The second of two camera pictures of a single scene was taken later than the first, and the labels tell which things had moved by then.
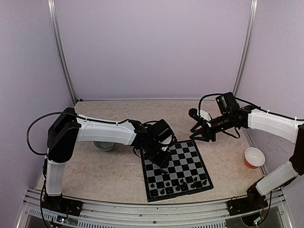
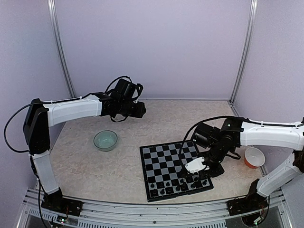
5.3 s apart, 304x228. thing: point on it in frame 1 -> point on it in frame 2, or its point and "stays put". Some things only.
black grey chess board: x=185 y=175 stays put
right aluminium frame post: x=247 y=45 stays put
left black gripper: x=161 y=162 -> x=139 y=112
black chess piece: x=185 y=187 stays put
